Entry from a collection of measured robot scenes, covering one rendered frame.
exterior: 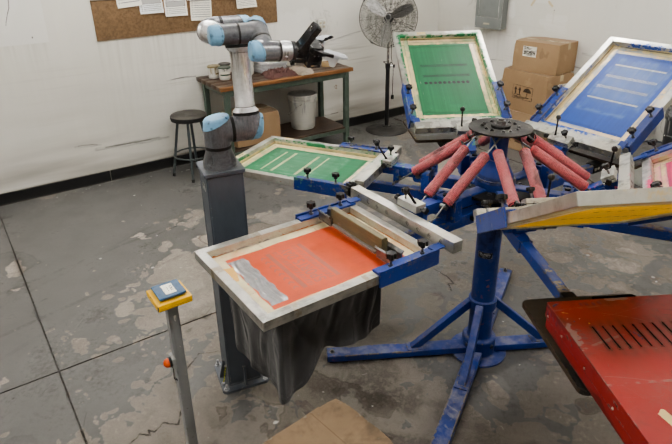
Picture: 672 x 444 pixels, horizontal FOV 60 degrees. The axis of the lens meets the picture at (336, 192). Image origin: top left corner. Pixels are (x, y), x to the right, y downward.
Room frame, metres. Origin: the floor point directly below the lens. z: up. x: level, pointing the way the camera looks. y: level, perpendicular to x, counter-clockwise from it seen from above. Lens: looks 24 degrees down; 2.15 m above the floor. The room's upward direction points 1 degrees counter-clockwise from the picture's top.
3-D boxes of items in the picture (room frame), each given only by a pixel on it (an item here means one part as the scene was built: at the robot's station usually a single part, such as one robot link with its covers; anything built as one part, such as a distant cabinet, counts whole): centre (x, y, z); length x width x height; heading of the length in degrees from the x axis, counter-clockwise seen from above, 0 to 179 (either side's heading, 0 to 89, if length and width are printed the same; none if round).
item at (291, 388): (1.82, 0.01, 0.74); 0.46 x 0.04 x 0.42; 125
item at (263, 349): (1.86, 0.33, 0.74); 0.45 x 0.03 x 0.43; 35
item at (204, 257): (2.02, 0.09, 0.97); 0.79 x 0.58 x 0.04; 125
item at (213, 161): (2.45, 0.52, 1.25); 0.15 x 0.15 x 0.10
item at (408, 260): (1.93, -0.27, 0.98); 0.30 x 0.05 x 0.07; 125
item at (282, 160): (3.01, 0.04, 1.05); 1.08 x 0.61 x 0.23; 65
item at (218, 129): (2.46, 0.52, 1.37); 0.13 x 0.12 x 0.14; 111
